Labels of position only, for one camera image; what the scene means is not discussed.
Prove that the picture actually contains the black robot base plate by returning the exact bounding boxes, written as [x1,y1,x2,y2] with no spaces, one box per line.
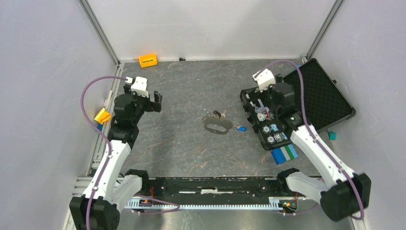
[140,176,303,205]

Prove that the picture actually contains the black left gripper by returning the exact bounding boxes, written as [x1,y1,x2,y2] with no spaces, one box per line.
[124,84,162,124]

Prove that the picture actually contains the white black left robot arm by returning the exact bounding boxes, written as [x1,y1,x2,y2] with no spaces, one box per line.
[69,84,162,230]

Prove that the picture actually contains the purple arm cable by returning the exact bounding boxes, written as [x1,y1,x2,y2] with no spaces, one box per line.
[80,76,181,230]
[253,60,365,220]

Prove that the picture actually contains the black poker chip case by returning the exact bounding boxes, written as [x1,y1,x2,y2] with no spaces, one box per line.
[240,58,356,150]

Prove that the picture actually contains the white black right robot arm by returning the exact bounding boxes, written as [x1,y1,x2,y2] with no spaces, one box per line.
[269,80,372,222]

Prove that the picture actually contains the orange yellow plastic block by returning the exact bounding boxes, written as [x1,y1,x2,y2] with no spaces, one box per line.
[138,54,158,68]

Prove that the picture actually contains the black plastic key tag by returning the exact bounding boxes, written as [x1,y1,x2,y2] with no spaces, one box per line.
[213,110,222,119]

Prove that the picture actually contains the white toothed cable duct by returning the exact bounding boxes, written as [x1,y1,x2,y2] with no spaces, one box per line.
[124,196,283,211]

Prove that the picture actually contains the teal small cube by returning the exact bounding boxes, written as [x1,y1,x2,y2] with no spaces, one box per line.
[327,131,337,141]

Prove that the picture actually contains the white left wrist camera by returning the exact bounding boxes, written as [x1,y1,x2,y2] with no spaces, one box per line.
[125,76,149,98]

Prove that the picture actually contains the blue green toy bricks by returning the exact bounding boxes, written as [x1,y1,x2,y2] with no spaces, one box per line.
[271,144,298,165]

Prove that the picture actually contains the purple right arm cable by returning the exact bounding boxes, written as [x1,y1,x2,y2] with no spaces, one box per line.
[253,60,365,220]

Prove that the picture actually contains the yellow orange toy block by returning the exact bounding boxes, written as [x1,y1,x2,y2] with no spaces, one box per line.
[93,107,112,125]

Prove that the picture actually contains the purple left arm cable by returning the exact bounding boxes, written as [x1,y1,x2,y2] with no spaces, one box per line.
[80,76,181,230]

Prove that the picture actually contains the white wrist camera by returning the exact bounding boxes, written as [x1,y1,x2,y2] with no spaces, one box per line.
[252,69,276,92]
[125,76,149,98]

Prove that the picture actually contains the blue key tag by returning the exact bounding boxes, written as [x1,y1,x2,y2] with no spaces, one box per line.
[236,126,247,132]

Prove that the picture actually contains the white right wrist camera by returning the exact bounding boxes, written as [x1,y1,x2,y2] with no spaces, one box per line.
[252,69,276,92]

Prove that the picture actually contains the silver house key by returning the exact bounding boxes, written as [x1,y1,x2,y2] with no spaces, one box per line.
[220,110,226,120]

